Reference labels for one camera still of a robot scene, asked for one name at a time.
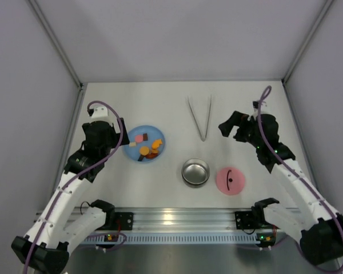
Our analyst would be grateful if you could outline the metal tongs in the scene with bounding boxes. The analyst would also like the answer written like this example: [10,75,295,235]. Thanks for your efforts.
[187,95,213,142]

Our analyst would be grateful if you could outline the dark brown stick food piece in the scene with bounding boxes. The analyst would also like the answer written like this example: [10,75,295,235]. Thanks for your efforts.
[138,155,145,162]

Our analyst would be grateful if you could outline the orange round food piece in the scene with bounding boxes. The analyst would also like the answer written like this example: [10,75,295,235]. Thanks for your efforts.
[139,146,150,156]

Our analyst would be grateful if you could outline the blue plastic plate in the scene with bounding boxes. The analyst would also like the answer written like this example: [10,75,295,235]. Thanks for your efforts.
[123,125,166,163]

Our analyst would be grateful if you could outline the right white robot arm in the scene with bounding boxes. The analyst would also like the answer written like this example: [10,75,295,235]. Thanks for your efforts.
[218,111,343,265]

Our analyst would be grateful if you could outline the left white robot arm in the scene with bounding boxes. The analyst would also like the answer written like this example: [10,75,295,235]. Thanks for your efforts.
[11,118,130,273]

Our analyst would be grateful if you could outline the round steel lunch box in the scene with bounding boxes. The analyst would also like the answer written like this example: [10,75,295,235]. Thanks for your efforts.
[181,158,210,188]

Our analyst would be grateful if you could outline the pink round food piece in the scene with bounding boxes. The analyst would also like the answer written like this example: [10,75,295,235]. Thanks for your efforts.
[135,135,143,143]

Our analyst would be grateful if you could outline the pink round lid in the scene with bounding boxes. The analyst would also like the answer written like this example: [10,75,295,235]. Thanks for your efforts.
[215,167,245,196]

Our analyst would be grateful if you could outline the red-brown shrimp food piece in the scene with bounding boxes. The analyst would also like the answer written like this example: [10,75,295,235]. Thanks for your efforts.
[145,151,159,159]

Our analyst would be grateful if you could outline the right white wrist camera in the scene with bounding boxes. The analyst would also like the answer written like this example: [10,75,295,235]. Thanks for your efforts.
[252,101,269,120]

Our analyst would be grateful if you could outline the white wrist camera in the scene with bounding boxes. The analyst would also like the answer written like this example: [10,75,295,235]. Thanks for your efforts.
[252,101,269,120]
[90,105,110,121]

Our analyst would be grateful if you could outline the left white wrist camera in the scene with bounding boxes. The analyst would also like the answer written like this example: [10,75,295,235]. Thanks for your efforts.
[90,105,110,121]

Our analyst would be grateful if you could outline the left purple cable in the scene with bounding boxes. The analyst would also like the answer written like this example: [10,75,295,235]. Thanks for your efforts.
[22,100,126,274]

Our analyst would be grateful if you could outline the purple cable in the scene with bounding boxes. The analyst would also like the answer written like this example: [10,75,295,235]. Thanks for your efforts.
[250,85,343,272]
[22,100,126,274]

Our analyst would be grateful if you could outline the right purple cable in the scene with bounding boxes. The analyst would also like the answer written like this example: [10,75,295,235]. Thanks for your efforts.
[250,85,343,272]

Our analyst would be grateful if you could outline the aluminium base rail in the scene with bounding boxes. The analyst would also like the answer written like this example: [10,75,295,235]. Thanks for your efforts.
[115,207,242,233]

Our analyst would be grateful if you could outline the left aluminium frame post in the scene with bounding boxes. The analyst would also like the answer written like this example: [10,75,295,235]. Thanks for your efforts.
[28,0,84,88]

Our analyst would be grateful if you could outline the aluminium frame post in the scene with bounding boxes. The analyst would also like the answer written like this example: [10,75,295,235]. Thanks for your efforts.
[282,0,338,85]
[28,0,84,88]

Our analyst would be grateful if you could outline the right aluminium frame post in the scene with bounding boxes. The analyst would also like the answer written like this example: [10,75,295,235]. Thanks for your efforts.
[282,0,338,85]

